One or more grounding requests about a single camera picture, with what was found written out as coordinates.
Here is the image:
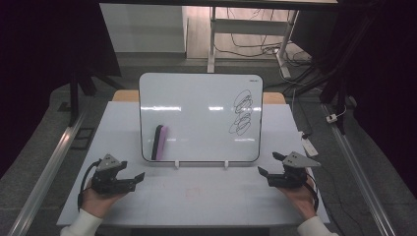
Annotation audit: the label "person's right hand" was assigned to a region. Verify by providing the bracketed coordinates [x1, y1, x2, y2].
[278, 176, 318, 220]

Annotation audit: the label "black metal stand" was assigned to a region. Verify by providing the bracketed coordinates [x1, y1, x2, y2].
[58, 62, 123, 127]
[284, 13, 378, 136]

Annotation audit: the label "wooden board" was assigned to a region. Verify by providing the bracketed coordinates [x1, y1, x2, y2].
[111, 89, 287, 105]

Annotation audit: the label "white desk frame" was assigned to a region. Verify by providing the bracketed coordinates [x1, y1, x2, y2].
[207, 6, 300, 80]

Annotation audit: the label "person's left hand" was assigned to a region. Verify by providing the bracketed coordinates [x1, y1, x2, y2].
[80, 179, 127, 219]

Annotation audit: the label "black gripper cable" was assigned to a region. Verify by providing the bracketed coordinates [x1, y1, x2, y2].
[77, 158, 103, 211]
[304, 167, 321, 212]

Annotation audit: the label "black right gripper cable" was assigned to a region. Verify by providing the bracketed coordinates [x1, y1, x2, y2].
[304, 167, 321, 212]

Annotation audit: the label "pink and black eraser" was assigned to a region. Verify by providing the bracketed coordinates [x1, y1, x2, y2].
[150, 124, 169, 161]

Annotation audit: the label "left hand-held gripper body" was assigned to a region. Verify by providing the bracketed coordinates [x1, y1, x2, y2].
[90, 153, 137, 195]

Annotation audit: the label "aluminium rail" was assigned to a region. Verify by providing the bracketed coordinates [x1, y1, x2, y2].
[7, 109, 89, 236]
[322, 103, 398, 236]

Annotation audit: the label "white whiteboard with scribble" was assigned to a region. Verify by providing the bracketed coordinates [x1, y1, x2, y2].
[138, 72, 265, 163]

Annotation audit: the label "white panel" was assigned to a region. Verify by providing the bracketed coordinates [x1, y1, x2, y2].
[99, 3, 190, 54]

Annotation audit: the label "black floor cables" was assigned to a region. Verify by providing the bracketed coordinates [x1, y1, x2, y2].
[214, 7, 316, 96]

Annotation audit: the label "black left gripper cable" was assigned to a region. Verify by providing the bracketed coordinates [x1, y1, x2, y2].
[77, 158, 103, 211]

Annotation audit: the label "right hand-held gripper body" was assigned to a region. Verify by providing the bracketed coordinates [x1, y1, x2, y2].
[267, 150, 322, 190]

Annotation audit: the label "white power strip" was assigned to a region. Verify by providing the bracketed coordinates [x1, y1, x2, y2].
[298, 131, 320, 158]

